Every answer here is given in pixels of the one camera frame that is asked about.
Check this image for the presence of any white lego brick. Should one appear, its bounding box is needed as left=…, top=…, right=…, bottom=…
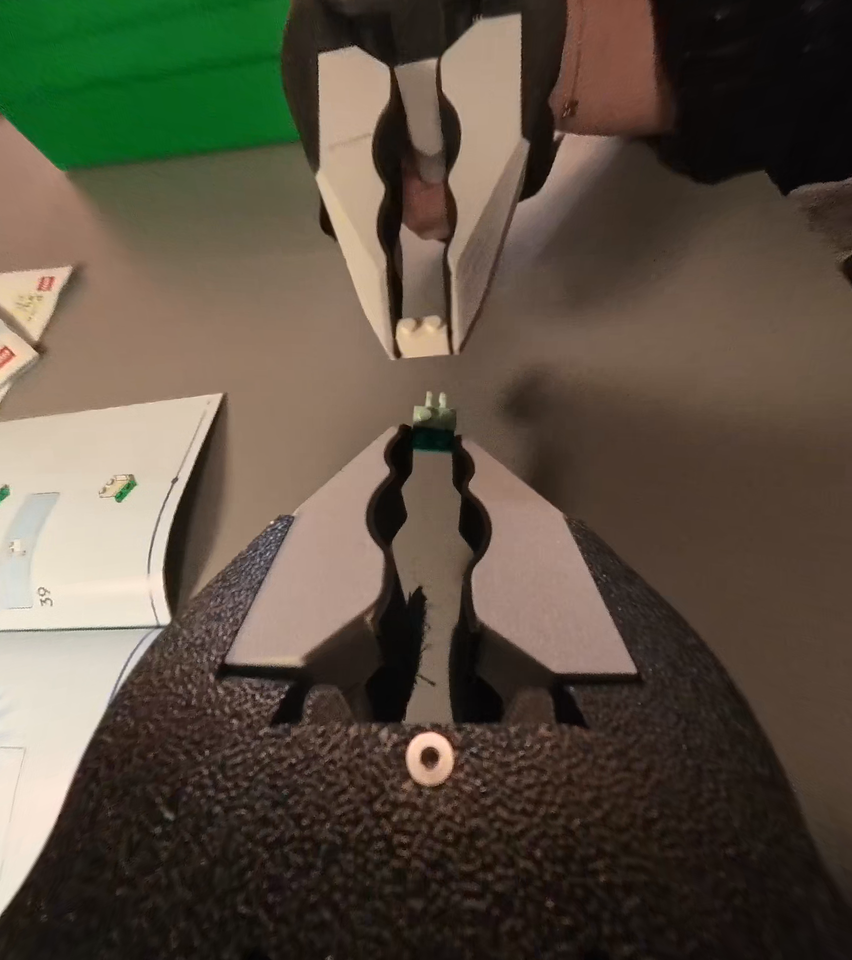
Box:
left=394, top=315, right=463, bottom=359

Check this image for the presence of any person's right hand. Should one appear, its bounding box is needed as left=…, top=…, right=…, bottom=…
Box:
left=402, top=161, right=451, bottom=241

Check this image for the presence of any person's right forearm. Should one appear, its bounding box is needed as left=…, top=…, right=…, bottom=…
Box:
left=557, top=0, right=852, bottom=196

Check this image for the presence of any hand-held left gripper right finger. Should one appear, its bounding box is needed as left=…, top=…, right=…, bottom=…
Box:
left=454, top=437, right=639, bottom=717

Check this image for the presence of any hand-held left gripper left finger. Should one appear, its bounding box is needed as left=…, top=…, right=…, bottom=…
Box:
left=223, top=423, right=416, bottom=717

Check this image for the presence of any green plastic bin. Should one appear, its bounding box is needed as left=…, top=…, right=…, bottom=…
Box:
left=0, top=0, right=307, bottom=170

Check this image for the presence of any open instruction booklet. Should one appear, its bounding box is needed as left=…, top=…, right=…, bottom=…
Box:
left=0, top=393, right=226, bottom=960

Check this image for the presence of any green mint lego plate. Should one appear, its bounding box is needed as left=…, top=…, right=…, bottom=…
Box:
left=411, top=390, right=461, bottom=455

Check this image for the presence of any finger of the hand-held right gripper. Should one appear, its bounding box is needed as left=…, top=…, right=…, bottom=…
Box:
left=317, top=45, right=406, bottom=361
left=437, top=36, right=534, bottom=357

